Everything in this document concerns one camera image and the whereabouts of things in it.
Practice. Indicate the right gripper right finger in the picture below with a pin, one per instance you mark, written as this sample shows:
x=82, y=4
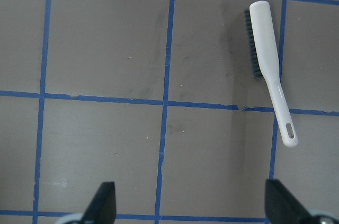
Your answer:
x=281, y=206

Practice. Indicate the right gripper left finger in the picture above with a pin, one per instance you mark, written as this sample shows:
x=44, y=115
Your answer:
x=102, y=208

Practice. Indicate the beige hand brush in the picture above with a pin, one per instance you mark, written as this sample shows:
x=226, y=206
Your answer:
x=265, y=63

